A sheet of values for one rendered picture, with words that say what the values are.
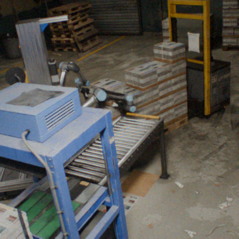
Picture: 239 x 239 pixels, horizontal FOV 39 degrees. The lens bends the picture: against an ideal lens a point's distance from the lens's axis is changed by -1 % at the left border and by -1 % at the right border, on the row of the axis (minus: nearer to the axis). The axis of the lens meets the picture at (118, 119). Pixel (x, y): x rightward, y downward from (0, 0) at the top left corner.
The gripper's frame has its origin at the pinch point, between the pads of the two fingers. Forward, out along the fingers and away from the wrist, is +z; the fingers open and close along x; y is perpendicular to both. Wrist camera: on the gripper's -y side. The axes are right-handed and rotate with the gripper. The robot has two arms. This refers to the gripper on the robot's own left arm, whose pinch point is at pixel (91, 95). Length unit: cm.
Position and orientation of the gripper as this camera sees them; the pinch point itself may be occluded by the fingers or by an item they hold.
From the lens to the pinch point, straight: 477.1
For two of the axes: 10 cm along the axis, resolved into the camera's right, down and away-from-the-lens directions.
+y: -1.2, -8.9, -4.3
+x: 7.6, -3.6, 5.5
